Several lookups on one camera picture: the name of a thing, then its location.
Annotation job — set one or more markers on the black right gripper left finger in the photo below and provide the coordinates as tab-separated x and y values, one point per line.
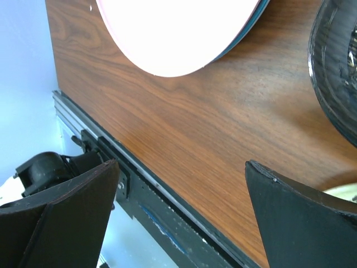
62	226

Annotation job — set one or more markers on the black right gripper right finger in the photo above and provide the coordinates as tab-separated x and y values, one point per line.
299	225

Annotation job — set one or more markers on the pink plate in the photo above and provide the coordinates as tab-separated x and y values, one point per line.
174	38

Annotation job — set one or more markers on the blue and cream plate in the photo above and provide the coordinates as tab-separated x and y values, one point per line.
261	6

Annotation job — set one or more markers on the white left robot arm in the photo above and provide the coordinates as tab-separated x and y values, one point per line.
43	171

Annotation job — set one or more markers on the cream floral small plate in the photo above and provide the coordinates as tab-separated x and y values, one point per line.
346	192

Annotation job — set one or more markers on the black glossy plate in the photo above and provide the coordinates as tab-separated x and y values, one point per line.
332	64

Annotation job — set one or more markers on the aluminium rail frame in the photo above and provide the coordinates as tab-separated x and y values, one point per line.
147	211

